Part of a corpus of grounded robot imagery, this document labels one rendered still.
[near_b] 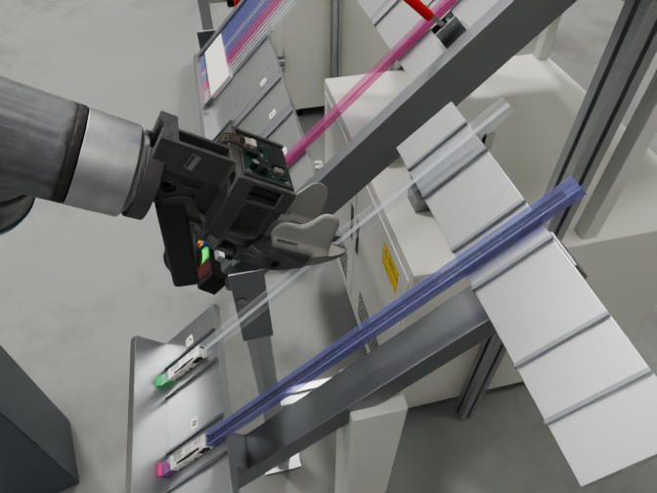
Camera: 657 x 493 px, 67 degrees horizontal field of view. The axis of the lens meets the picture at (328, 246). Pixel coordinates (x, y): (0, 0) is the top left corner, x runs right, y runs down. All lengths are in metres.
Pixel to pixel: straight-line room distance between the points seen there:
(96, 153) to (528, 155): 0.99
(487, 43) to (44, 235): 1.73
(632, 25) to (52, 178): 0.62
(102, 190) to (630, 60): 0.60
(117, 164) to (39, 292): 1.52
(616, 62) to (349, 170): 0.35
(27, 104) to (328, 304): 1.31
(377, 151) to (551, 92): 0.86
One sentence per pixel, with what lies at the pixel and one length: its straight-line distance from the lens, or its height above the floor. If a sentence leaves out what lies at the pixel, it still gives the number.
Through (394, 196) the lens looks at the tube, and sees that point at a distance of 0.48.
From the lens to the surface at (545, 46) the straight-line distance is 1.60.
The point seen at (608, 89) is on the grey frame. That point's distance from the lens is 0.74.
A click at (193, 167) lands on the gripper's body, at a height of 1.06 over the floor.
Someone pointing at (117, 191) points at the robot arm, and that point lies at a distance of 0.39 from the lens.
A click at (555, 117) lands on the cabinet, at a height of 0.62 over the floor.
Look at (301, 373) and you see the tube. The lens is 0.48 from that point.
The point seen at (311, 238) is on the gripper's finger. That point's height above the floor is 0.97.
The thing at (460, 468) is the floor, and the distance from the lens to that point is 1.41.
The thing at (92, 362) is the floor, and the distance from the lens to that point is 1.65.
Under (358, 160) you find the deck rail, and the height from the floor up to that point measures 0.89.
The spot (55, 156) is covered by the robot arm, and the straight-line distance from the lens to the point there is 0.38.
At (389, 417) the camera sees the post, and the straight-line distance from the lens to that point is 0.55.
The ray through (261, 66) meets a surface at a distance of 1.03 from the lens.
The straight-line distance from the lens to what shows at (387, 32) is 0.78.
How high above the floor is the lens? 1.30
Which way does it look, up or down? 47 degrees down
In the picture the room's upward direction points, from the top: straight up
